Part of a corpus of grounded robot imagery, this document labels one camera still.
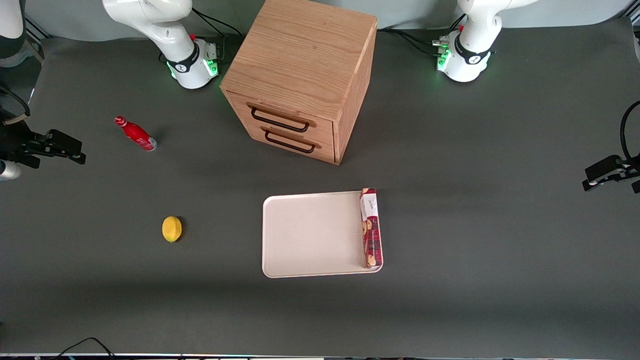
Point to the red cookie box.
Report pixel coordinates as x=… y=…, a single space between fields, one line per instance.
x=371 y=230

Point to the red coke bottle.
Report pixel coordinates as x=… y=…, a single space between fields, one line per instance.
x=136 y=134

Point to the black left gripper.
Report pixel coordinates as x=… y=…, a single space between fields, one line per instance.
x=631 y=170

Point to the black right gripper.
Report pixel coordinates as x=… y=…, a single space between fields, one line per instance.
x=15 y=141

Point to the white plastic tray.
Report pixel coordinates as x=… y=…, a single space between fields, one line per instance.
x=310 y=235

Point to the wooden drawer cabinet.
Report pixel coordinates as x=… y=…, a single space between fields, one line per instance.
x=305 y=65

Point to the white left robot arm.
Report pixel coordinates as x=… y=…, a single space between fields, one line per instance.
x=472 y=45

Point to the grey aluminium frame post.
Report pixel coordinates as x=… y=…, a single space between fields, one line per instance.
x=36 y=37

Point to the yellow lemon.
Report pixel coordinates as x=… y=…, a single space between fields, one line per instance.
x=171 y=229

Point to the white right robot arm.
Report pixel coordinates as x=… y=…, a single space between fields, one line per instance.
x=165 y=25

